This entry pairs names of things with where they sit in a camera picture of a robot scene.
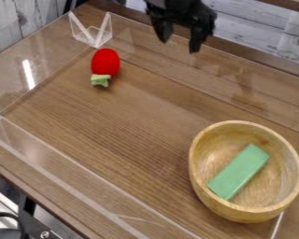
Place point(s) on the black table leg bracket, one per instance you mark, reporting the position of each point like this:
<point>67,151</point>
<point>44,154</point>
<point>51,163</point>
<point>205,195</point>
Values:
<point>36,229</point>

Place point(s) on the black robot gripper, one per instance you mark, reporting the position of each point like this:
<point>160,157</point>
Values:
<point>188,13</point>

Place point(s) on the red plush strawberry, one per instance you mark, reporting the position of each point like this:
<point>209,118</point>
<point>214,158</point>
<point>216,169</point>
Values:
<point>105,66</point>

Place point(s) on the clear acrylic corner bracket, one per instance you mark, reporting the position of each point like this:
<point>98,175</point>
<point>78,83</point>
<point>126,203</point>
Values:
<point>94,36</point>

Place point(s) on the clear acrylic table fence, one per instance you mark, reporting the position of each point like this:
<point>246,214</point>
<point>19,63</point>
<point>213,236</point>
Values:
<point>101,153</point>

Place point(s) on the wooden bowl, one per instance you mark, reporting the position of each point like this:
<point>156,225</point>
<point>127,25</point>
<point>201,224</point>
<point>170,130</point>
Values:
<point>273,189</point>

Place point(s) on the green rectangular block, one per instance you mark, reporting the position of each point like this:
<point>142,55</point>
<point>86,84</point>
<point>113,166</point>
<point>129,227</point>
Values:
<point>238,173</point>

